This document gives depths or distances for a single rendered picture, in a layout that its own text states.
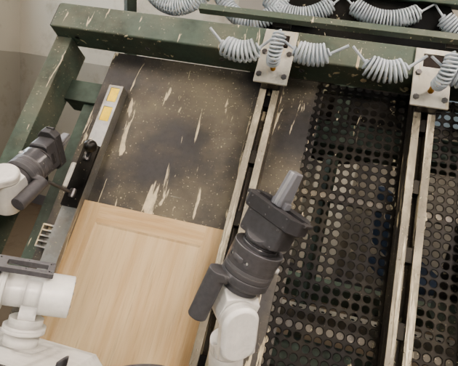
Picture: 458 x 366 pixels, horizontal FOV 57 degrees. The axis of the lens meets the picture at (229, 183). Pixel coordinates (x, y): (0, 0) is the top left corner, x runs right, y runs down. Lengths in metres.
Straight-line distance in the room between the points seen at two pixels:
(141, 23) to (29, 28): 3.47
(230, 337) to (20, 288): 0.33
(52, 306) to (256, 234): 0.33
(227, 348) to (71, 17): 1.20
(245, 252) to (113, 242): 0.63
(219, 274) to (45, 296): 0.27
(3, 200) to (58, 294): 0.46
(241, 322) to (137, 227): 0.59
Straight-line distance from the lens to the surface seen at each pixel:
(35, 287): 0.72
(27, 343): 0.74
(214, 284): 0.70
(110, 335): 1.21
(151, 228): 1.21
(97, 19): 1.54
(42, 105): 1.49
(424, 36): 1.20
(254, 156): 1.18
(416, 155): 1.27
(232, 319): 0.71
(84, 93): 1.56
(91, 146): 1.21
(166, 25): 1.44
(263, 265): 0.68
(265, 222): 0.68
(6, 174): 1.09
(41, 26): 4.79
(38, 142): 1.20
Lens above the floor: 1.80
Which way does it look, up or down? 16 degrees down
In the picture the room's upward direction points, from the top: 8 degrees clockwise
